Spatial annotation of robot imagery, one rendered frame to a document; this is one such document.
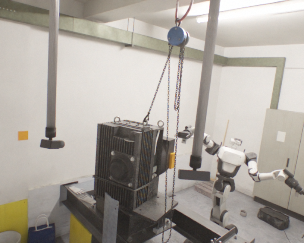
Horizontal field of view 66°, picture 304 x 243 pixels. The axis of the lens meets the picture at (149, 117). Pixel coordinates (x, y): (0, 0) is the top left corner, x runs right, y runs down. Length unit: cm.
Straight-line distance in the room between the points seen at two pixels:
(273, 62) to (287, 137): 133
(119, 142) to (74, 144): 112
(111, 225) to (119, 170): 47
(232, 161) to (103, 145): 137
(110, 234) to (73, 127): 142
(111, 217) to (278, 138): 326
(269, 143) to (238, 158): 197
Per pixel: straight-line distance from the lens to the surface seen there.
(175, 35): 201
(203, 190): 484
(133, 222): 232
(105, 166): 234
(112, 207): 214
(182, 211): 285
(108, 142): 224
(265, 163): 473
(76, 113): 309
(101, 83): 321
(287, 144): 456
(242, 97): 506
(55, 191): 322
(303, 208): 474
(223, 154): 272
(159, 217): 222
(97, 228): 286
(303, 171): 457
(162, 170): 250
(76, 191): 310
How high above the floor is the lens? 205
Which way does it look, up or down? 9 degrees down
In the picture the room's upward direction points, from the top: 5 degrees clockwise
